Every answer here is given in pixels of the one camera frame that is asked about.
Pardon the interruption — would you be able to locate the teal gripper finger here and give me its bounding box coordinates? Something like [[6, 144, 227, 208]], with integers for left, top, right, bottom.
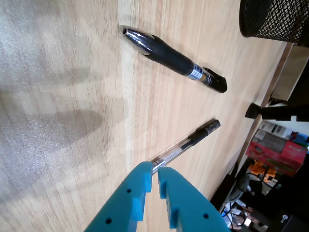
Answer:
[[157, 166, 232, 232], [84, 161, 153, 232]]

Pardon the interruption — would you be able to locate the thin clear black-ink pen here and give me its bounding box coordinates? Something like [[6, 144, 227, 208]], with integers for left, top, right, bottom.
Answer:
[[150, 118, 221, 175]]

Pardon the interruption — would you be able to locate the thick black chrome-tip pen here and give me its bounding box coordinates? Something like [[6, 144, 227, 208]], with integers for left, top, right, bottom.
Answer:
[[119, 25, 228, 94]]

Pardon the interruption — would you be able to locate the black mesh pen holder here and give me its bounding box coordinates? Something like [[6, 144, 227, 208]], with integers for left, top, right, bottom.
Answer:
[[239, 0, 309, 44]]

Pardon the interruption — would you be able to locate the orange tool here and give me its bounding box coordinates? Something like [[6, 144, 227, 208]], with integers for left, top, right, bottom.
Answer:
[[250, 160, 278, 184]]

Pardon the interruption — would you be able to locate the black cabinet with keyhole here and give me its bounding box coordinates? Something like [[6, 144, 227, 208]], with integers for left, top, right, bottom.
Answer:
[[265, 209, 309, 232]]

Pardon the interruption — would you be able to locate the red cardboard box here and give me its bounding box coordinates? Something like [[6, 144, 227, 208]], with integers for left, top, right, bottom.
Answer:
[[245, 128, 309, 177]]

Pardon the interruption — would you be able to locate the black table clamp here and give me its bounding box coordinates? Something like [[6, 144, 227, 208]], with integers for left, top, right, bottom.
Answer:
[[245, 102, 309, 122]]

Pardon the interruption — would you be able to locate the light wooden panel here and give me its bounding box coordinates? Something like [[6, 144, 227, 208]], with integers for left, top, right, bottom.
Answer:
[[269, 43, 309, 102]]

